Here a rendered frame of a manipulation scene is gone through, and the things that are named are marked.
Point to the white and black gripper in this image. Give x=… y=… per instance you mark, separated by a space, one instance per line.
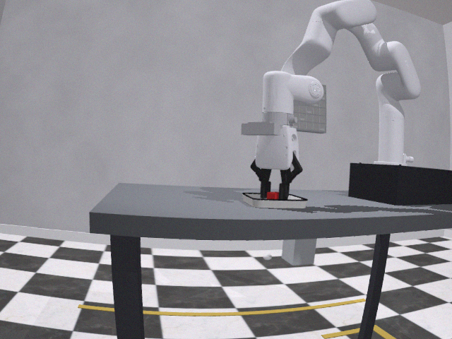
x=277 y=153

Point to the red block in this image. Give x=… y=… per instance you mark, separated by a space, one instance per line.
x=272 y=195

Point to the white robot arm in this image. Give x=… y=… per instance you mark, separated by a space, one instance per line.
x=282 y=90

